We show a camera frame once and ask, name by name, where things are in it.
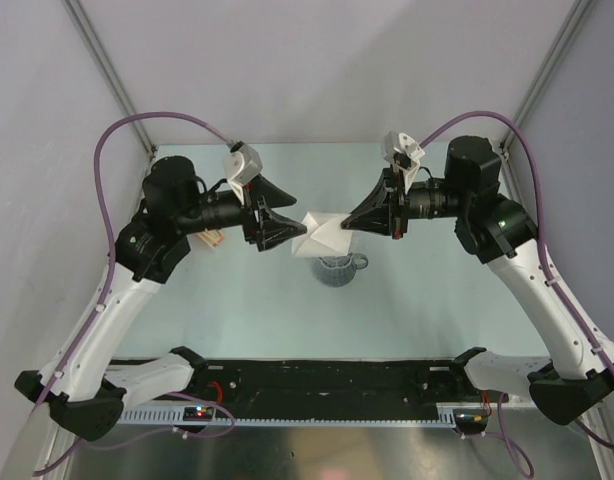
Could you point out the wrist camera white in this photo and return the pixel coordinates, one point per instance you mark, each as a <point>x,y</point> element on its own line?
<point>404,154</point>
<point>241,166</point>

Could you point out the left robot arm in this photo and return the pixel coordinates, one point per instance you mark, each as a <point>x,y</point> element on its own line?
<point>83,397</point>

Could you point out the glass coffee server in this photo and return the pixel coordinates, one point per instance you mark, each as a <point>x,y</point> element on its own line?
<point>338,271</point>

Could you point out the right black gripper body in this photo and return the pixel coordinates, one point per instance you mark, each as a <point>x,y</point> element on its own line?
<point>399,205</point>

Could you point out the aluminium frame post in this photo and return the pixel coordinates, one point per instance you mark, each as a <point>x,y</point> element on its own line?
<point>99,54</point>
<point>566,36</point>

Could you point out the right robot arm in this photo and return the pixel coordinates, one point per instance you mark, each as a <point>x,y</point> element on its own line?
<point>578,371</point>

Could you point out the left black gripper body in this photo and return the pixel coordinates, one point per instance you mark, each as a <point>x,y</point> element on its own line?
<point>251,225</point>

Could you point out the right aluminium frame post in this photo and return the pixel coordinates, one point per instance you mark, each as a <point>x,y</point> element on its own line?
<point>566,36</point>

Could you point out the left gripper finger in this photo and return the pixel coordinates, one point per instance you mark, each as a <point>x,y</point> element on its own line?
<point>273,196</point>
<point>275,229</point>

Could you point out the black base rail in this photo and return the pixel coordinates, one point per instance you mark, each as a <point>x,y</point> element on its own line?
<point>335,389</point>

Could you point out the white slotted cable duct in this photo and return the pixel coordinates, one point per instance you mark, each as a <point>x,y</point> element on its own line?
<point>174,415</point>

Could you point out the white paper coffee filter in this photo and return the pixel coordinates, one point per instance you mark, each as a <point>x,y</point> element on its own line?
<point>324,237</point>

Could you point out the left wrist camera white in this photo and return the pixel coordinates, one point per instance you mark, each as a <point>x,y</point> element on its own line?
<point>241,166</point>

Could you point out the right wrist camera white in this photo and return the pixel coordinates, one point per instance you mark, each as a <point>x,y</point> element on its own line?
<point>404,154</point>

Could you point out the left aluminium frame post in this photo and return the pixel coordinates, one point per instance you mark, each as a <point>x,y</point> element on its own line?
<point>99,54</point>

